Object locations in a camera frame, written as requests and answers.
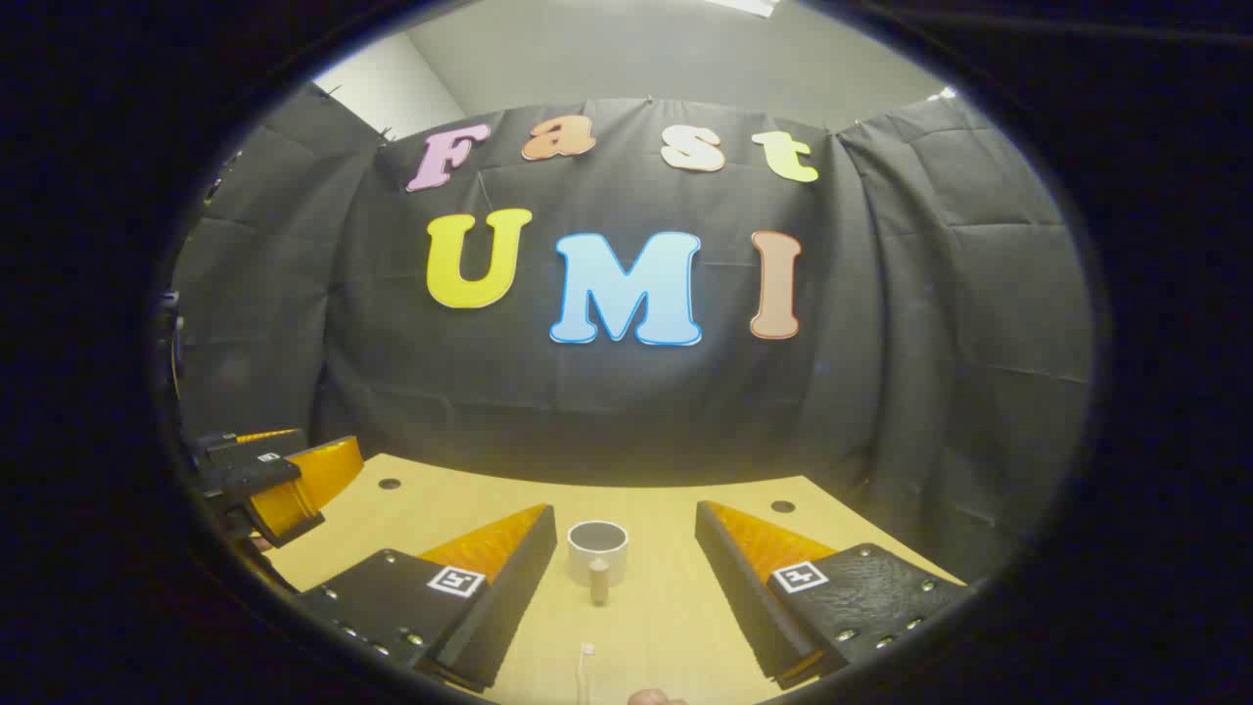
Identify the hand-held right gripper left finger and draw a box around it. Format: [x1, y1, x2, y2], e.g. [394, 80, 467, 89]
[294, 503, 559, 692]

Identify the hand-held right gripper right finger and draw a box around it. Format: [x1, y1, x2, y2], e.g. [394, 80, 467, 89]
[695, 500, 980, 688]

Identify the white cup with wooden handle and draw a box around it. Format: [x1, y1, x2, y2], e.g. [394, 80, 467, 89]
[567, 520, 629, 607]

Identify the light wooden desktop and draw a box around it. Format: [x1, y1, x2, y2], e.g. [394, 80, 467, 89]
[259, 452, 970, 705]

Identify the black backdrop cloth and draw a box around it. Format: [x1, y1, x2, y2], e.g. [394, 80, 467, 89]
[171, 83, 1095, 588]

